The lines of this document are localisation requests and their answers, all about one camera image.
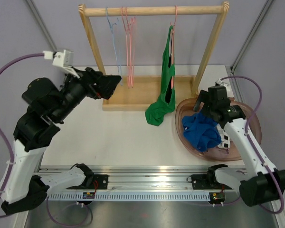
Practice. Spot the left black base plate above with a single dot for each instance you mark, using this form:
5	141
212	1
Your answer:
99	181

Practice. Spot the aluminium mounting rail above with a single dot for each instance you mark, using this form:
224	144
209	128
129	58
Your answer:
149	178

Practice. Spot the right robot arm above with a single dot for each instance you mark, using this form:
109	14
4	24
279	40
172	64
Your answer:
263	182

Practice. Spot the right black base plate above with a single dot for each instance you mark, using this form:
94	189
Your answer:
201	182

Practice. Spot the blue tank top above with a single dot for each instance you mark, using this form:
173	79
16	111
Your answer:
201	132

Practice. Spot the aluminium frame post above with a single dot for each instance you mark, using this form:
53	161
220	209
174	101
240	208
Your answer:
41	25
257	24

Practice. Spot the light blue wire hanger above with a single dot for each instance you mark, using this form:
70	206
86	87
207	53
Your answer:
113	29

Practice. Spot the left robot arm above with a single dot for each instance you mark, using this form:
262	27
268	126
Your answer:
48	106

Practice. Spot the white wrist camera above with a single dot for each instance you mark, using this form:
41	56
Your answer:
219	82
62	60

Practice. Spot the left aluminium frame post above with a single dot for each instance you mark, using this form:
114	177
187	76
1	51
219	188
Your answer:
41	25

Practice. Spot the wooden clothes rack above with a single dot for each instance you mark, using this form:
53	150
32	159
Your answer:
138	99

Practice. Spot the pink hanger of striped top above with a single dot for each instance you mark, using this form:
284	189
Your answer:
126	25

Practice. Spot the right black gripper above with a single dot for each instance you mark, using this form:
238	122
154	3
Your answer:
204	97

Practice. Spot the white slotted cable duct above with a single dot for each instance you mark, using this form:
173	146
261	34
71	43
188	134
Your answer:
130	196

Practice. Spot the right aluminium frame post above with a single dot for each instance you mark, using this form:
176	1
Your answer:
257	24

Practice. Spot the black white striped tank top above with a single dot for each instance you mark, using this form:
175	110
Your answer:
225	139

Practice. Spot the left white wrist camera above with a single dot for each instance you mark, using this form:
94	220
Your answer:
62	60

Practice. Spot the green tank top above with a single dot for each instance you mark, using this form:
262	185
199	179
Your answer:
166	100

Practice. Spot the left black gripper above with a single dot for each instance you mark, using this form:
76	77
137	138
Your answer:
98	84

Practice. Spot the translucent pink plastic basin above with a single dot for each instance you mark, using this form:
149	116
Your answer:
185	108

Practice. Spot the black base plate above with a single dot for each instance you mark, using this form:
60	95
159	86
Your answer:
99	181
201	182

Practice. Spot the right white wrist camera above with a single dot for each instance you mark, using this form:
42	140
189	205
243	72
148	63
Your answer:
219	82

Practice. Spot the pink hanger of green top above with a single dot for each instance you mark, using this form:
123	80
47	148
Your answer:
172	35

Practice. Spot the pink hanger of blue top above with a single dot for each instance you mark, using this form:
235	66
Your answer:
132	21

